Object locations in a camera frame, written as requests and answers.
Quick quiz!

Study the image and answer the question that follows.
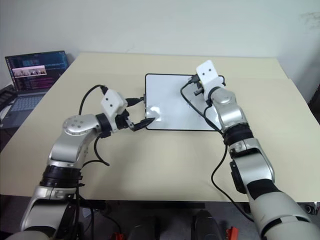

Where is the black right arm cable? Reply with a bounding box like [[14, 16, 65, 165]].
[[180, 75, 255, 222]]

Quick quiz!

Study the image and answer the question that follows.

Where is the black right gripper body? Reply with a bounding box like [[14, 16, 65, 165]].
[[196, 74, 227, 92]]

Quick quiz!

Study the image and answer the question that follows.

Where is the dark rounded shape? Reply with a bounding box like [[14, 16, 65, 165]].
[[191, 209, 222, 240]]

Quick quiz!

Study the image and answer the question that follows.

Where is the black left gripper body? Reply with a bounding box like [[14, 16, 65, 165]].
[[114, 109, 134, 131]]

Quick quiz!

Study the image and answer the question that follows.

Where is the black-framed whiteboard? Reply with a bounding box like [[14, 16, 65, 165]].
[[144, 73, 222, 132]]

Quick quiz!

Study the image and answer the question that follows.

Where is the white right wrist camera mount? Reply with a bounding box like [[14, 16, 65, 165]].
[[195, 59, 225, 100]]

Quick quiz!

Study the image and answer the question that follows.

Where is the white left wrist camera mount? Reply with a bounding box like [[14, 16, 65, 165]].
[[100, 89, 127, 133]]

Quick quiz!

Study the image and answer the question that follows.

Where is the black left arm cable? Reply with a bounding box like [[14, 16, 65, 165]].
[[78, 84, 111, 167]]

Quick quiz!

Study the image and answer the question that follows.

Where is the silver and black device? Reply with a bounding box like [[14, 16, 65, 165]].
[[302, 199, 320, 216]]

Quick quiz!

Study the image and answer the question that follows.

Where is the red clamp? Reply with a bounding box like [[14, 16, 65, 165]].
[[225, 225, 238, 240]]

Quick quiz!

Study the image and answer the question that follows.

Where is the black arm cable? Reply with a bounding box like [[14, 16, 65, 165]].
[[78, 84, 111, 167], [180, 75, 255, 222]]

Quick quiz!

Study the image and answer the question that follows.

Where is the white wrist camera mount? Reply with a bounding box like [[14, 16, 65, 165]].
[[195, 59, 225, 100], [100, 89, 127, 133]]

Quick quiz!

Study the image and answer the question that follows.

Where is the open grey laptop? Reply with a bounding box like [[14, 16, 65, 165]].
[[4, 50, 70, 129]]

